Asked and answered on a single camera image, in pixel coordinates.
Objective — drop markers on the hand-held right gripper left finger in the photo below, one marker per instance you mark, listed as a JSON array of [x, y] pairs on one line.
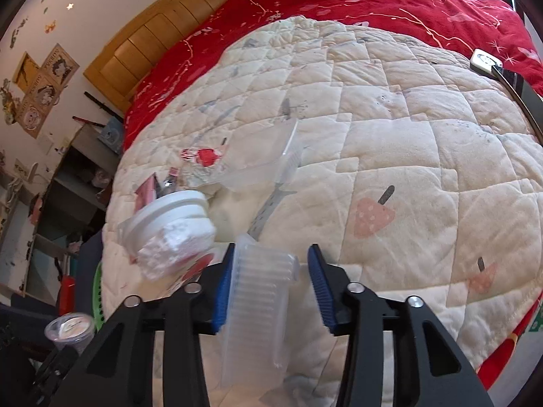
[[222, 288]]

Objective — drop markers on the wooden headboard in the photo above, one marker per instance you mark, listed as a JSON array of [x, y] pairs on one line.
[[148, 42]]

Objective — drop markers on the black sword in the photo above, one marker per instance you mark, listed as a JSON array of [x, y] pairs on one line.
[[102, 104]]

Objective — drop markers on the clear ribbed plastic container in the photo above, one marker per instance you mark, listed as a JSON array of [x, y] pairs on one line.
[[258, 305]]

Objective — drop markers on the white quilted blanket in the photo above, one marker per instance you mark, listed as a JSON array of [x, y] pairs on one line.
[[382, 135]]

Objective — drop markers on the clear plastic lidded cup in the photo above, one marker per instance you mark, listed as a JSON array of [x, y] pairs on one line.
[[70, 330]]

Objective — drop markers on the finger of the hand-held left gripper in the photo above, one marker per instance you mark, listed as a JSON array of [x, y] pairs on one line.
[[57, 371]]

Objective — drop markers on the white charger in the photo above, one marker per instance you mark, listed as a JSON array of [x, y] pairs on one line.
[[485, 60]]

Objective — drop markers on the red and white wrapper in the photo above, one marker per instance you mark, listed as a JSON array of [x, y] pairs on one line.
[[205, 154]]

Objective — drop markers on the red printed blanket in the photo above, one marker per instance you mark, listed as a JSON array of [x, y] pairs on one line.
[[339, 4]]

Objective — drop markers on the red sword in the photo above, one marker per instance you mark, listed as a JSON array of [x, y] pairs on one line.
[[87, 121]]

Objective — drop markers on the green perforated basket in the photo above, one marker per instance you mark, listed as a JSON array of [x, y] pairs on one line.
[[98, 292]]

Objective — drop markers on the grey desk with shelves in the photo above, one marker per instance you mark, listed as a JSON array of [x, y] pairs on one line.
[[80, 165]]

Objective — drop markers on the blue-grey paper bag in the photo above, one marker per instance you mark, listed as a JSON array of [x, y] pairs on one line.
[[111, 135]]

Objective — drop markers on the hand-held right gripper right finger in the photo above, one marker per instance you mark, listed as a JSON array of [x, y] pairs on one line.
[[320, 292]]

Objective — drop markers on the pink packet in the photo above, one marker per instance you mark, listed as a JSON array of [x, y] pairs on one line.
[[146, 190]]

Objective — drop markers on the tan wall poster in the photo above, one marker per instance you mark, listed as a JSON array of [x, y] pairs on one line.
[[32, 118], [59, 65], [44, 93]]

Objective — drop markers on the white lidded red-print cup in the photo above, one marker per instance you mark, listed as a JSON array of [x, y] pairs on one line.
[[169, 210]]

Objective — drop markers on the clear plastic box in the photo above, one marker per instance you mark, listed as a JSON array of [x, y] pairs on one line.
[[254, 169]]

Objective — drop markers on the yellow wall poster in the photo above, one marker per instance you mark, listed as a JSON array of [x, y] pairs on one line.
[[26, 68]]

